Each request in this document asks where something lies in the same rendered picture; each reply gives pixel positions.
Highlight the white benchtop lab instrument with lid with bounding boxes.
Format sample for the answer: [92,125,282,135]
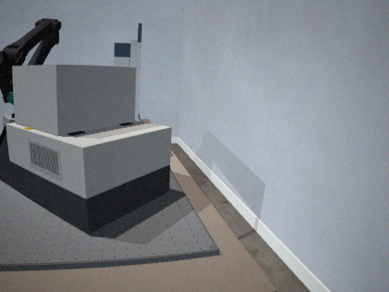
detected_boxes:
[0,65,172,234]

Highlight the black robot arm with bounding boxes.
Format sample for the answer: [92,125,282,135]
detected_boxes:
[0,19,61,95]

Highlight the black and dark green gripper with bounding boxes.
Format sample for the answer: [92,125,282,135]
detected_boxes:
[2,81,14,105]

